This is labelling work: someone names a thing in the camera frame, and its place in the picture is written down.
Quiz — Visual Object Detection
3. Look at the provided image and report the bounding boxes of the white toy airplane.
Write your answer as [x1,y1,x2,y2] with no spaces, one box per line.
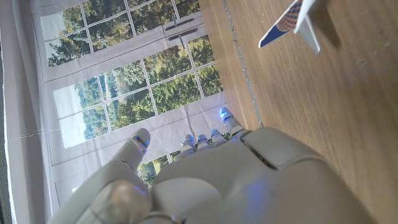
[258,0,322,55]

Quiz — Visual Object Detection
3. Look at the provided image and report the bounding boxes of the printed window backdrop cloth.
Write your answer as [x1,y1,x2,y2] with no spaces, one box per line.
[0,0,248,224]

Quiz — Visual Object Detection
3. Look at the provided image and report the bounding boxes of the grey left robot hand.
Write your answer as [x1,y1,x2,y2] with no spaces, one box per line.
[46,106,379,224]

